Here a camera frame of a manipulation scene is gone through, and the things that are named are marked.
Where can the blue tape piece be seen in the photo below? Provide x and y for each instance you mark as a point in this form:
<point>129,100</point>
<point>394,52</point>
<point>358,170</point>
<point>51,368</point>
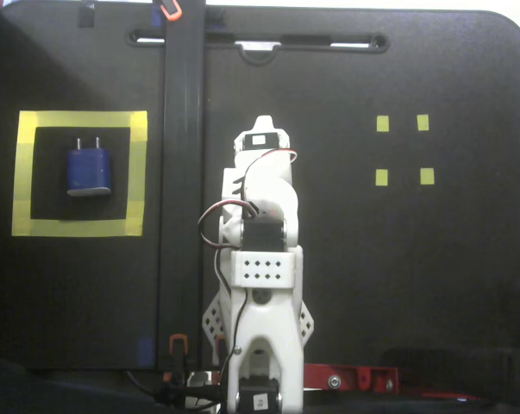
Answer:
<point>156,17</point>
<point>145,351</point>

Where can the white moving gripper finger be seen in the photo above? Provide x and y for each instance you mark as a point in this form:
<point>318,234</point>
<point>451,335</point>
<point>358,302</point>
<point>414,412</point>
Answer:
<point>265,123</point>

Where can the orange black base clamp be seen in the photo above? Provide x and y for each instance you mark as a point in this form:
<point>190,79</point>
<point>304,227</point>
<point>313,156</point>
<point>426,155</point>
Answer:
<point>218,345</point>
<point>178,336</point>

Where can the orange black spring clamp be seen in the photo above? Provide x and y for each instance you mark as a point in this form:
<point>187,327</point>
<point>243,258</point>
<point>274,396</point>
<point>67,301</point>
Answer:
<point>173,15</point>

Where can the red metal angle bracket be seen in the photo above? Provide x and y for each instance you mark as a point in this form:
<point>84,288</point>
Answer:
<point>354,375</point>

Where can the yellow tape square outline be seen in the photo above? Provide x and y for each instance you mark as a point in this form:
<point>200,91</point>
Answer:
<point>83,118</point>

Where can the blue white charger block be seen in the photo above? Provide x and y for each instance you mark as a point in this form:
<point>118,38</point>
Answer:
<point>89,168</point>

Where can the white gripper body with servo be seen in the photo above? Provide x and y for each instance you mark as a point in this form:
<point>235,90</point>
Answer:
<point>261,140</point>

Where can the small yellow tape marker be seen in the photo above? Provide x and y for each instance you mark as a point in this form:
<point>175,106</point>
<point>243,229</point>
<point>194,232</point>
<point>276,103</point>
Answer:
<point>381,177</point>
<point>422,123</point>
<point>382,123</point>
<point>427,176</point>

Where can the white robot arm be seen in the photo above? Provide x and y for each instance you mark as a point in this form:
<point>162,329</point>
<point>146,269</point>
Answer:
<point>264,319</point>

